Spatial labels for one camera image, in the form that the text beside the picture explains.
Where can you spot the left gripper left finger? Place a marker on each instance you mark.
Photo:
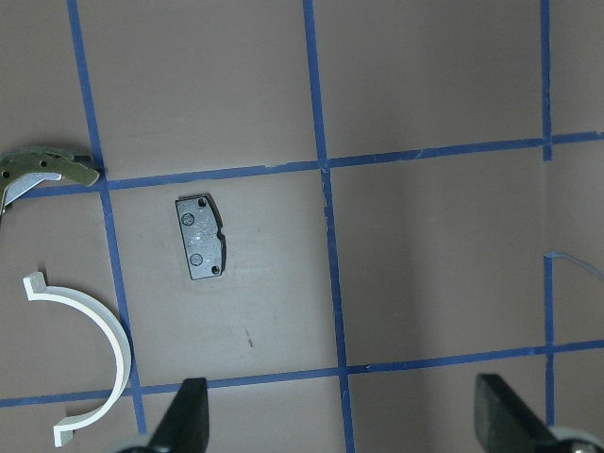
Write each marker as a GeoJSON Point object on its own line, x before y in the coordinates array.
{"type": "Point", "coordinates": [185, 427]}

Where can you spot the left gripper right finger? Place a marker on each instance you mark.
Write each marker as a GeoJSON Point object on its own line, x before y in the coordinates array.
{"type": "Point", "coordinates": [503, 422]}

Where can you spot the black brake pad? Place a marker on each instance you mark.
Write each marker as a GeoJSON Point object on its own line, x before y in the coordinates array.
{"type": "Point", "coordinates": [201, 229]}

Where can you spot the green brake shoe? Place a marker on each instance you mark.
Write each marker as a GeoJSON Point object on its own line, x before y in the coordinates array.
{"type": "Point", "coordinates": [23, 169]}

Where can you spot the white curved plastic bracket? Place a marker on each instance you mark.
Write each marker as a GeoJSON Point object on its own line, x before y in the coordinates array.
{"type": "Point", "coordinates": [107, 324]}

